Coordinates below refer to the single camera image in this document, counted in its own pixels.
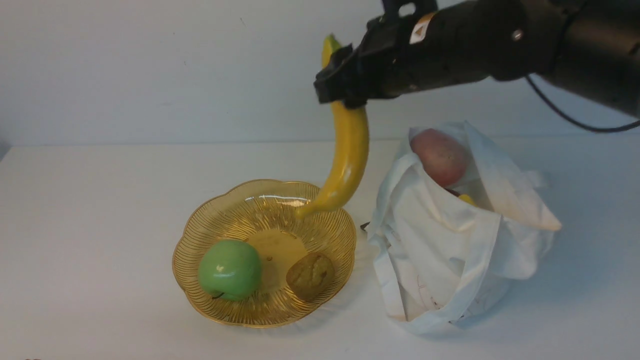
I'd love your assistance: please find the yellow lemon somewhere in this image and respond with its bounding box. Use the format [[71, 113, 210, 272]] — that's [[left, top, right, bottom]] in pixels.
[[457, 194, 478, 207]]

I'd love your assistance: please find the green apple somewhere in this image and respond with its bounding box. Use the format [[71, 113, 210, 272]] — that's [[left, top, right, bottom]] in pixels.
[[197, 239, 262, 301]]

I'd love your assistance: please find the brown walnut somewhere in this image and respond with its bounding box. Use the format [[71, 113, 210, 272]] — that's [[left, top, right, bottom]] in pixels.
[[285, 251, 335, 302]]

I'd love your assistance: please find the white cloth tote bag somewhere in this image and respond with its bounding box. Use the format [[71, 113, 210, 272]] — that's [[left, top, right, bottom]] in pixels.
[[366, 121, 562, 335]]

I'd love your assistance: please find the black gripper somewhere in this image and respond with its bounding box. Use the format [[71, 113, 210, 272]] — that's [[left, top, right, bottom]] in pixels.
[[314, 0, 527, 105]]

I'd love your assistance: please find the amber glass fruit bowl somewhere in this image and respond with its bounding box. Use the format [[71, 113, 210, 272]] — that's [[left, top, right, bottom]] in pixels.
[[172, 178, 358, 329]]

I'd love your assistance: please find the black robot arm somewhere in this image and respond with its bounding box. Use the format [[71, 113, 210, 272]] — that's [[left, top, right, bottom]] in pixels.
[[314, 0, 640, 117]]

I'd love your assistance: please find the yellow banana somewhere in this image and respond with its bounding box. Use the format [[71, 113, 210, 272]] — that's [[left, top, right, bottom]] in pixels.
[[295, 34, 370, 219]]

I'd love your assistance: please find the black cable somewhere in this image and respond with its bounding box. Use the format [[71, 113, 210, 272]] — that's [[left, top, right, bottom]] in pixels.
[[525, 75, 640, 134]]

